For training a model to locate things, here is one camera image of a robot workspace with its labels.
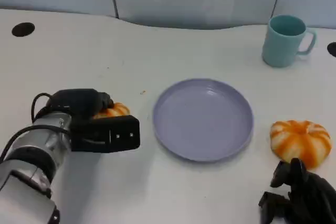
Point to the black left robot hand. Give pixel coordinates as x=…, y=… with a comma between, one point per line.
x=78, y=102

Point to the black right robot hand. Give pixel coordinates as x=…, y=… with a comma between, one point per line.
x=312, y=203

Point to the orange white toy bread roll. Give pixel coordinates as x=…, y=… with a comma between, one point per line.
x=299, y=140
x=118, y=110

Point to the lilac plate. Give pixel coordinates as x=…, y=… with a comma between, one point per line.
x=202, y=121

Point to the pale green mug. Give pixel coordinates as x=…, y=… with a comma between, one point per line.
x=279, y=48

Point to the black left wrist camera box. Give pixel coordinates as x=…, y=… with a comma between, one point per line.
x=105, y=134

